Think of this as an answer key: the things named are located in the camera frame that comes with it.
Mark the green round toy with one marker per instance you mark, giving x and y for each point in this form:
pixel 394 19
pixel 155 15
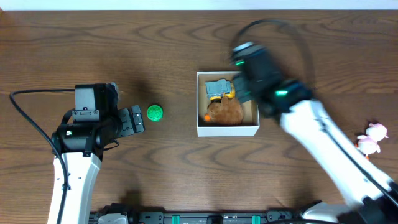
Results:
pixel 155 113

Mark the brown plush toy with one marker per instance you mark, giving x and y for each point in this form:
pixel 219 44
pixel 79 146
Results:
pixel 226 112

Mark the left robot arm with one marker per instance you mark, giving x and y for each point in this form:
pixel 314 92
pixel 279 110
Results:
pixel 74 180

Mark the white pink duck toy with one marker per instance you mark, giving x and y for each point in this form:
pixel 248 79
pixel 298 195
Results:
pixel 368 143

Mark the white cardboard box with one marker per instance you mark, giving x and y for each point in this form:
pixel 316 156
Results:
pixel 250 123

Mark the yellow grey toy truck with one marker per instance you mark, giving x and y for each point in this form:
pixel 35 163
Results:
pixel 216 90

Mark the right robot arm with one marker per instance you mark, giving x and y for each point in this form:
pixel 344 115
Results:
pixel 370 195

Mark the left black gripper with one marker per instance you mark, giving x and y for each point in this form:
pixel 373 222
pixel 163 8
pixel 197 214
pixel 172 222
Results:
pixel 125 121

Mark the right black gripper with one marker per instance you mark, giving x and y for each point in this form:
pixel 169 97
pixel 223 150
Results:
pixel 244 93

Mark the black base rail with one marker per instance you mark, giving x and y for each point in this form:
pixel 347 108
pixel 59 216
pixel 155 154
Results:
pixel 119 213

